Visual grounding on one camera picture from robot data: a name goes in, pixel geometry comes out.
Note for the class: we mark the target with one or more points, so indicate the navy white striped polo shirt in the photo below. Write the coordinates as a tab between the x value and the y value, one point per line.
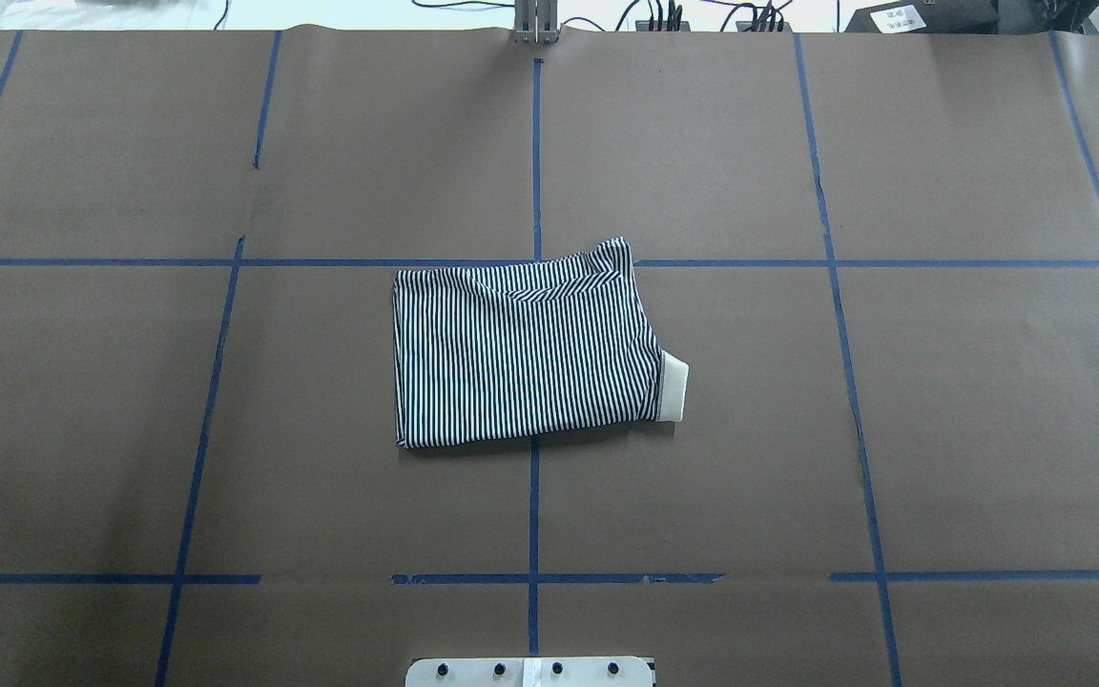
497	353

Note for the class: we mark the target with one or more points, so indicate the grey USB hub orange ports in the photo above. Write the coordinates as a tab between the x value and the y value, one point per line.
662	17

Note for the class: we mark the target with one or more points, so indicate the black box with label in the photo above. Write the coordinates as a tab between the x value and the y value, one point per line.
937	17

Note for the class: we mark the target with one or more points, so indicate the aluminium frame post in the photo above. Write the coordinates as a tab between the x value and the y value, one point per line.
536	22

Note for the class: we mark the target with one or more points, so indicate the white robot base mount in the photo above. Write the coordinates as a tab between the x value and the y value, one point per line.
533	671

